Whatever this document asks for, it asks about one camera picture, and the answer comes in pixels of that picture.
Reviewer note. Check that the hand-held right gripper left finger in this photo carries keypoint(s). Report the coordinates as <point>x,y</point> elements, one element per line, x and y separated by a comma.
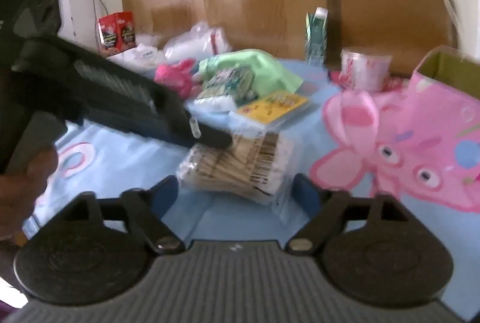
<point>168,188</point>

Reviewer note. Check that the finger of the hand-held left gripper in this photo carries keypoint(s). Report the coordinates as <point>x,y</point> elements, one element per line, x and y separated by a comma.
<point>210,138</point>

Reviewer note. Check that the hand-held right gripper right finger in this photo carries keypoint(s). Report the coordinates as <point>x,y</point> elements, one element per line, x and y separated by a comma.
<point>305,191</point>

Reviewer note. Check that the cotton swab pack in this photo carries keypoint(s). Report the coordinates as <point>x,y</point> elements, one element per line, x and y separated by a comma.
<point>232,165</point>

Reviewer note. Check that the person's left hand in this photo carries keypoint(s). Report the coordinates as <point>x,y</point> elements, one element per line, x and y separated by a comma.
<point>26,191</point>

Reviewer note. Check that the white cotton pad pack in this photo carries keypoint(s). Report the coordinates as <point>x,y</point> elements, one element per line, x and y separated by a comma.
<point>213,104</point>

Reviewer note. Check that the blue printed blanket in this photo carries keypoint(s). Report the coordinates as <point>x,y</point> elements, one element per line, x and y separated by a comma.
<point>123,165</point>

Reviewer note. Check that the green and white packet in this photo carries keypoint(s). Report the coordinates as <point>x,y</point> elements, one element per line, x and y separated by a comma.
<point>228,83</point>

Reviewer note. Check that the yellow flat packet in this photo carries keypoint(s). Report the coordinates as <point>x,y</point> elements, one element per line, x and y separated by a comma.
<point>270,108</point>

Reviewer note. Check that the pink plush toy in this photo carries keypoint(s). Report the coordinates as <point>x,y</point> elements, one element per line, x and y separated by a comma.
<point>178,75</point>

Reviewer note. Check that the red snack box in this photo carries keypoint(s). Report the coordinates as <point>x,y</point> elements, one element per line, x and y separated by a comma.
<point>117,32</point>

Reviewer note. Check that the light green cloth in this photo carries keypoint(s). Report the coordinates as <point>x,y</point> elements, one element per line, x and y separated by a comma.
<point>266,68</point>

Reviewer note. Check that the bag of white cups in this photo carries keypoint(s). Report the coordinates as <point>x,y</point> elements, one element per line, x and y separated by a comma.
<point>198,41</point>

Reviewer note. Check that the white tissue pack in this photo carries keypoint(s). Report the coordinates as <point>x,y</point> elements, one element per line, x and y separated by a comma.
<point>144,56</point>

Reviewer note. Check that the pink pig printed bag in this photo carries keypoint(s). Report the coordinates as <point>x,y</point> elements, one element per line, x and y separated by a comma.
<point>408,143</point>

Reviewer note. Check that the red and white paper cup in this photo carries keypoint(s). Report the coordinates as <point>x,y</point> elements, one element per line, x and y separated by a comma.
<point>363,68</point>

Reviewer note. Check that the green and white carton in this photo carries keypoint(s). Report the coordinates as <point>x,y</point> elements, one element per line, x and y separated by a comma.
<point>317,36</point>

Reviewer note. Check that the brown chair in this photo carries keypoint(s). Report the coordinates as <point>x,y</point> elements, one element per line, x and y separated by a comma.
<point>390,22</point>

